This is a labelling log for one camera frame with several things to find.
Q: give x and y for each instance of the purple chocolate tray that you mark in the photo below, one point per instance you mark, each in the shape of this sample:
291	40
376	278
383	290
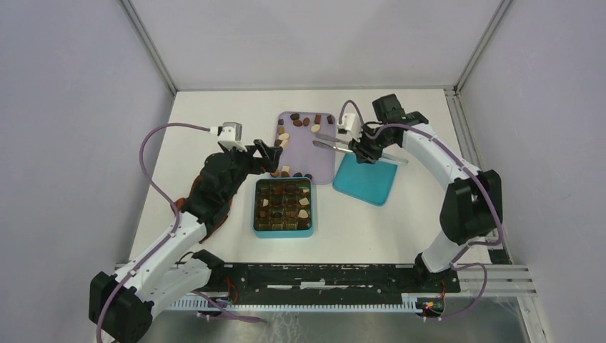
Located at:
296	131

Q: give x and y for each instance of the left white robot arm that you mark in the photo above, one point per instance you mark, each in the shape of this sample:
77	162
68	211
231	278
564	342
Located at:
125	303

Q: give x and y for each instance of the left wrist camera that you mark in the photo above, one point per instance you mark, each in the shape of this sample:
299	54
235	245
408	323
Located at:
230	136

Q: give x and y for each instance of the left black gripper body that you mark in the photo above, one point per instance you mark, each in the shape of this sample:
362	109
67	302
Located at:
247	163

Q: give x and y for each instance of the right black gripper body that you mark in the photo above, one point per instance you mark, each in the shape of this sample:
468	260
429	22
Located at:
369	148

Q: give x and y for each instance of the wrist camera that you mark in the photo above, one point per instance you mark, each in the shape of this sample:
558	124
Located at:
230	136
350	124

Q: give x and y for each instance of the teal box lid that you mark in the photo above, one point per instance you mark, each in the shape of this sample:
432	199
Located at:
370	183

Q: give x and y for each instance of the teal chocolate box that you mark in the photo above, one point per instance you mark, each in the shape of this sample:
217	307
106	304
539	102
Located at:
279	220

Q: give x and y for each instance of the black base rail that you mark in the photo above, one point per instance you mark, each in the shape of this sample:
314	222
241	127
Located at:
326	284

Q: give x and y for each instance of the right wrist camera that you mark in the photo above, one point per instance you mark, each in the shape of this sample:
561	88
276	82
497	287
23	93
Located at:
350	124

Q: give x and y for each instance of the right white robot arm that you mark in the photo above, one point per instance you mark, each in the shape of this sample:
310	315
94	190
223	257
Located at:
471	213

